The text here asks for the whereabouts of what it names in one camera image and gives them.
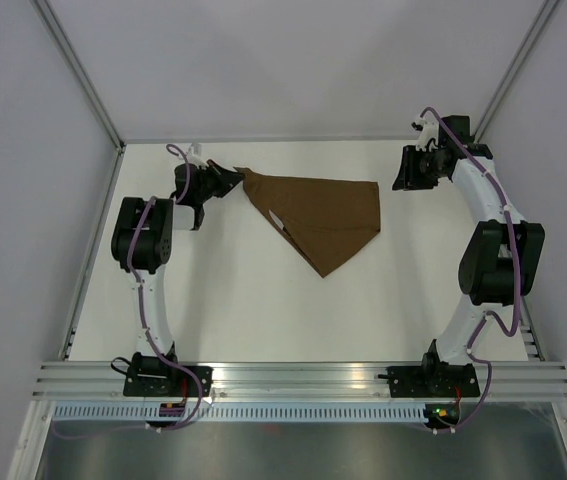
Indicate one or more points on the white slotted cable duct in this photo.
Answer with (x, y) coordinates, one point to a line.
(248, 412)

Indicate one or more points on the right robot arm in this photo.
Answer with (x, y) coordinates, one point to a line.
(458, 342)

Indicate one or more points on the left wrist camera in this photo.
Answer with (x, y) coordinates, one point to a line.
(194, 154)

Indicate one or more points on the aluminium frame post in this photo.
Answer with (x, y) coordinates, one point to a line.
(49, 18)
(522, 55)

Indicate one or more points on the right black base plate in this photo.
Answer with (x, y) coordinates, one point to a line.
(441, 381)

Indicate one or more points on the right aluminium frame post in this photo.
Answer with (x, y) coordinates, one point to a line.
(522, 55)

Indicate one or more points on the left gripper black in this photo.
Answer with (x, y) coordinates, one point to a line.
(227, 180)

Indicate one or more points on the left aluminium frame post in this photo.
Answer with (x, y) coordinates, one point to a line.
(49, 18)

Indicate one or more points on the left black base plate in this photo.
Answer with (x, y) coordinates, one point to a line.
(161, 381)

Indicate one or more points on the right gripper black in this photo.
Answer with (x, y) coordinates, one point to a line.
(407, 178)

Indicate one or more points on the knife with teal handle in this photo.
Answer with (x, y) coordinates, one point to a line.
(277, 222)

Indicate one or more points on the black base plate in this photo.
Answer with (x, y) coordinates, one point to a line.
(161, 381)
(441, 381)

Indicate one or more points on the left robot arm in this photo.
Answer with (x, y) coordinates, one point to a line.
(141, 244)

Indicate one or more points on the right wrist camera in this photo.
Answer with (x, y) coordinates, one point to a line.
(428, 134)

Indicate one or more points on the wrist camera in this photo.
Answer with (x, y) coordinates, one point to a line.
(194, 154)
(428, 134)

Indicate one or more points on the brown cloth napkin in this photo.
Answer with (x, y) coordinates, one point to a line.
(328, 221)

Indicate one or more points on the aluminium front rail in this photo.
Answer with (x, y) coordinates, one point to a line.
(510, 381)

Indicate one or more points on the right side aluminium rail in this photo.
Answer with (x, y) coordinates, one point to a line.
(499, 265)

